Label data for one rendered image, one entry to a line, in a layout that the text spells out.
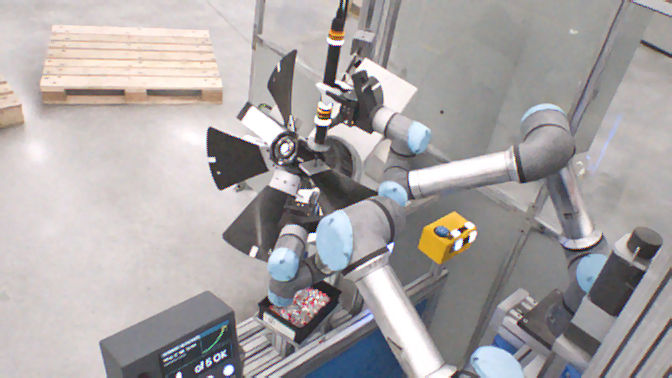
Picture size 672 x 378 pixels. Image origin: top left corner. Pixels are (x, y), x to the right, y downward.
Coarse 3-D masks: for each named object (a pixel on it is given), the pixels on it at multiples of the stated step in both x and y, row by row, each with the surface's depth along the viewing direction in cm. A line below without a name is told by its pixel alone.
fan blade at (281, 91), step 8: (288, 56) 203; (296, 56) 200; (280, 64) 208; (288, 64) 202; (272, 72) 214; (280, 72) 207; (288, 72) 201; (272, 80) 213; (280, 80) 206; (288, 80) 201; (272, 88) 214; (280, 88) 206; (288, 88) 200; (280, 96) 207; (288, 96) 199; (280, 104) 208; (288, 104) 199; (280, 112) 209; (288, 112) 199
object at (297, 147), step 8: (280, 136) 193; (288, 136) 193; (296, 136) 190; (272, 144) 194; (280, 144) 193; (288, 144) 192; (296, 144) 190; (304, 144) 191; (272, 152) 193; (280, 152) 192; (288, 152) 191; (296, 152) 188; (304, 152) 190; (312, 152) 197; (272, 160) 192; (280, 160) 191; (288, 160) 189; (296, 160) 189; (304, 160) 191; (288, 168) 191; (296, 168) 192; (304, 176) 198
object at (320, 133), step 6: (336, 12) 161; (342, 12) 161; (336, 18) 162; (342, 18) 162; (336, 24) 162; (342, 24) 162; (336, 30) 163; (342, 30) 163; (318, 126) 181; (324, 126) 180; (318, 132) 182; (324, 132) 182; (318, 138) 183; (324, 138) 184
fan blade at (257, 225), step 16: (272, 192) 194; (256, 208) 193; (272, 208) 193; (240, 224) 192; (256, 224) 192; (272, 224) 193; (240, 240) 192; (256, 240) 192; (272, 240) 193; (256, 256) 192
